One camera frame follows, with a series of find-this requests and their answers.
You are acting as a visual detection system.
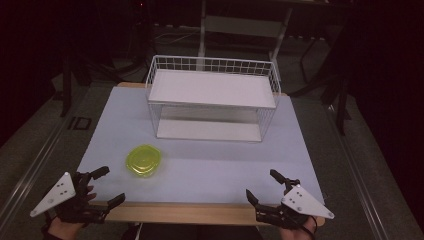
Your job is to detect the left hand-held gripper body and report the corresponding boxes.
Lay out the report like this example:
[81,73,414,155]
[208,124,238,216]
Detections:
[29,171,110,225]

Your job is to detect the person's left hand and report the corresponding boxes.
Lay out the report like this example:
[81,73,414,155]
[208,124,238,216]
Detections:
[47,217,86,240]

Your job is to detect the black stand leg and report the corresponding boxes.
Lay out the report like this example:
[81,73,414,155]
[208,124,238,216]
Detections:
[320,77,352,136]

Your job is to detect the green plastic container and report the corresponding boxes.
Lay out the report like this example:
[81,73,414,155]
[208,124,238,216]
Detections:
[125,143,163,178]

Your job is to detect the wooden table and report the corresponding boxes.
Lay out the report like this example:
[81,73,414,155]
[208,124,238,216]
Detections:
[89,81,326,227]

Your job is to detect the light blue table mat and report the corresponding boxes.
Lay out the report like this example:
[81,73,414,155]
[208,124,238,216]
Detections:
[76,86,325,205]

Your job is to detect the white wire shelf rack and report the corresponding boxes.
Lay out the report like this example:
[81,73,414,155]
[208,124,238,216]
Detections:
[145,54,282,144]

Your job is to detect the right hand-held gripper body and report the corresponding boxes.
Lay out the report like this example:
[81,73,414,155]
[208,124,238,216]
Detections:
[254,178,335,230]

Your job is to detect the metal floor rail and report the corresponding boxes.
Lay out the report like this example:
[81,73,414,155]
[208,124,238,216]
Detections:
[0,111,79,231]
[324,103,390,240]

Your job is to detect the person's right hand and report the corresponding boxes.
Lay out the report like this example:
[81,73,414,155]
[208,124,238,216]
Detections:
[288,216,319,240]

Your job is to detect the white floor cable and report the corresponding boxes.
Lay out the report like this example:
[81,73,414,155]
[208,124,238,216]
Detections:
[153,30,202,46]

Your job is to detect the black square floor plate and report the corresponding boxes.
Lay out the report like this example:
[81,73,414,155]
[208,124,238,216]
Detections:
[67,116,93,131]

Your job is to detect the white metal frame stand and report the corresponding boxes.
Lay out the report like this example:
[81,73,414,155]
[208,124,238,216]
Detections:
[196,0,295,73]

